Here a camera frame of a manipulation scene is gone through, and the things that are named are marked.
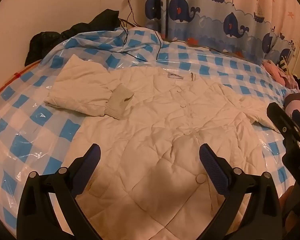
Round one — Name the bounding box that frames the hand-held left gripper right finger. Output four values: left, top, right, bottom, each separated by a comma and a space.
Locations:
199, 144, 282, 240

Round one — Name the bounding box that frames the whale print curtain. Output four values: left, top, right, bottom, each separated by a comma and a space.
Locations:
144, 0, 300, 68

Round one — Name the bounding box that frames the white quilted jacket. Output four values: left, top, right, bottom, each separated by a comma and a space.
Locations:
44, 54, 282, 240

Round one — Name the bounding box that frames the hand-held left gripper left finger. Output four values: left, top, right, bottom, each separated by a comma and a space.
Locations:
16, 144, 102, 240

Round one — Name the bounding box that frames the short black cable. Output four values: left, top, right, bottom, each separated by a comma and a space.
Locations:
150, 29, 163, 60

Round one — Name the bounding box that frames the striped cloth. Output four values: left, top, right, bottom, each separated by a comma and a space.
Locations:
279, 55, 291, 75

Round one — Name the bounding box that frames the black clothes pile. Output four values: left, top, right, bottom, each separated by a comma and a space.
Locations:
24, 9, 120, 65

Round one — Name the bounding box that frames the long black cable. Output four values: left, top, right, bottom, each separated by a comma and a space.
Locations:
116, 0, 148, 62

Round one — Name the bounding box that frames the pink clothes pile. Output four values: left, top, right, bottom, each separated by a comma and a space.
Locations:
262, 59, 298, 89

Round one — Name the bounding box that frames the blue checked bed cover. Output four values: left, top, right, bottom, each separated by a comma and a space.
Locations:
0, 26, 300, 240

